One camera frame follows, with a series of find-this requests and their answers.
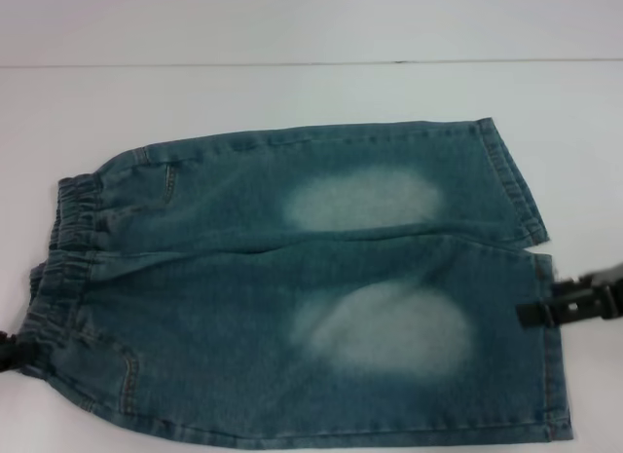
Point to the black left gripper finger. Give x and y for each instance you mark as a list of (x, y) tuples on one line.
[(9, 353)]

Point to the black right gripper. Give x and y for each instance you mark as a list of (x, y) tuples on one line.
[(611, 292)]

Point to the blue denim shorts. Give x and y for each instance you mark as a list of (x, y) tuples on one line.
[(243, 277)]

